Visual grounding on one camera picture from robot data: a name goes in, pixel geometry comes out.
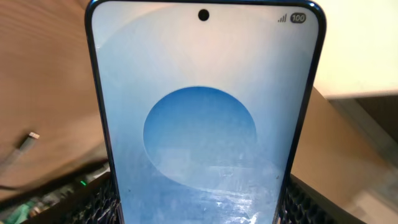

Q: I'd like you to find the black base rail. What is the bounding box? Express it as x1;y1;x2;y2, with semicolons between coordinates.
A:
1;159;109;223

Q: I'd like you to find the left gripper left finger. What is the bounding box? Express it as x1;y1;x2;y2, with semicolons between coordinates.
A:
24;174;120;224

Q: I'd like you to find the black USB charging cable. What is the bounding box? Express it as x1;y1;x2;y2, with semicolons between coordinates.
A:
0;131;40;175

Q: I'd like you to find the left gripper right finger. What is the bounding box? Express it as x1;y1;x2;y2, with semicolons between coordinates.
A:
278;175;364;224

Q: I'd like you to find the blue Galaxy smartphone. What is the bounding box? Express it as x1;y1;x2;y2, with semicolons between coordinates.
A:
85;0;326;224

